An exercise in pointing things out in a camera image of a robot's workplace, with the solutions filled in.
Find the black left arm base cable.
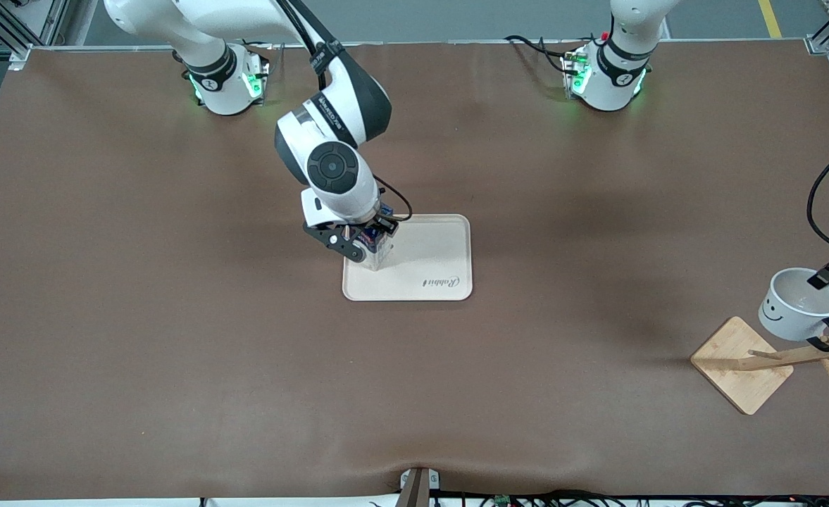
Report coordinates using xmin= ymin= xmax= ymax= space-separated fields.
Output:
xmin=504 ymin=35 xmax=571 ymax=75

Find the beige rabbit print tray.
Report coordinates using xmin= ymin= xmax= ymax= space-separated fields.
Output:
xmin=342 ymin=213 xmax=473 ymax=302

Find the white smiley cup black handle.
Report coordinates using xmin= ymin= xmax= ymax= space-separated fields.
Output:
xmin=759 ymin=268 xmax=829 ymax=353

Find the blue white milk carton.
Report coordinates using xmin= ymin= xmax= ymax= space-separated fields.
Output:
xmin=354 ymin=225 xmax=394 ymax=272

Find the wooden cup rack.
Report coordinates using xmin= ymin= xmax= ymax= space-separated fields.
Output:
xmin=690 ymin=316 xmax=829 ymax=415

